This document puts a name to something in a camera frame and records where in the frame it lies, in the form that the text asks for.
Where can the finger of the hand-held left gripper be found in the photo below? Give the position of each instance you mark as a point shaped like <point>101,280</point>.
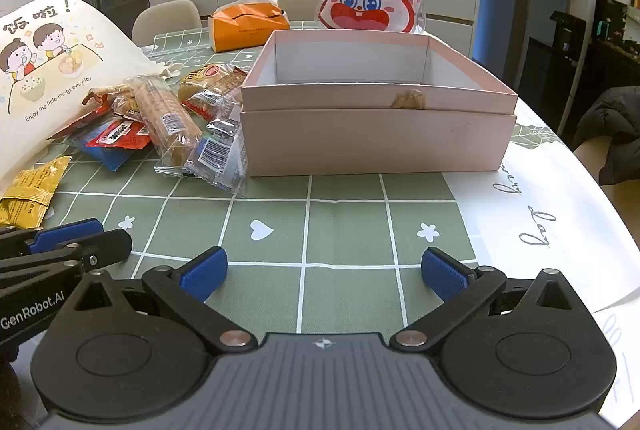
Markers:
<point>107,246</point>
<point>67,232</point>

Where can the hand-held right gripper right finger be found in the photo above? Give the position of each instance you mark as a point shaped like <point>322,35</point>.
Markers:
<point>445,275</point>

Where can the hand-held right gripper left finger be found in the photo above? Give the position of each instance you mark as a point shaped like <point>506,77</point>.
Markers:
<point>205,277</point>

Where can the yellow snack packet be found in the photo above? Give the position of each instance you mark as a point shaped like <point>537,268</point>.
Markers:
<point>25,212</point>
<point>37,177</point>

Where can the blue snack packet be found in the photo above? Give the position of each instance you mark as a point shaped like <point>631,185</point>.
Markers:
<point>112,144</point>

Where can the pink cardboard box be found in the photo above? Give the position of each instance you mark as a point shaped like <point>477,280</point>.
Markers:
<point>350,97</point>

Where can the dark red snack packet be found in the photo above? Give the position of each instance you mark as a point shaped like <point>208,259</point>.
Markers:
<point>82,122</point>

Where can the clear barcode snack packet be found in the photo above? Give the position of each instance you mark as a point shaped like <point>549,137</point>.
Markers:
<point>225,129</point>
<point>215,164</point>

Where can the white script tablecloth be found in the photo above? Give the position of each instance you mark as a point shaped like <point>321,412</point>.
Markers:
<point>545,190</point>

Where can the green checked tablecloth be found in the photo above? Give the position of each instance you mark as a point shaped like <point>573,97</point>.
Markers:
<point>325,220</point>

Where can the clear packet of brown twists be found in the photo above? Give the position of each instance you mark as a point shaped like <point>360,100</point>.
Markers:
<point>107,97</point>

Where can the white cartoon tote bag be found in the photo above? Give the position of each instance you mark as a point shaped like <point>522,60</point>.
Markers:
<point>55,59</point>

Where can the small brown snack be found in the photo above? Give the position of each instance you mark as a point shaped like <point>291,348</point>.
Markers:
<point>409,99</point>

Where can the orange cracker packet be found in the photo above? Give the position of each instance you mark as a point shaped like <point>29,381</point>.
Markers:
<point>222,97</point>

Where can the tan chair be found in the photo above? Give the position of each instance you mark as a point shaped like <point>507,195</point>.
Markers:
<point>590,157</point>

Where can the round pastry packet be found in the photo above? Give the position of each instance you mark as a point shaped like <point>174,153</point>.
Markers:
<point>200,79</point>

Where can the beige dining chair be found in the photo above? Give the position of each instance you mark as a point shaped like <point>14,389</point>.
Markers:
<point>165,17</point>
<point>300,2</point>

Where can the orange snack bag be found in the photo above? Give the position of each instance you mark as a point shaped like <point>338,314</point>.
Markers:
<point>245,32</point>

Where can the black sideboard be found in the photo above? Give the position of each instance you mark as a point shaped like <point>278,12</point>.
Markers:
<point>565,54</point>

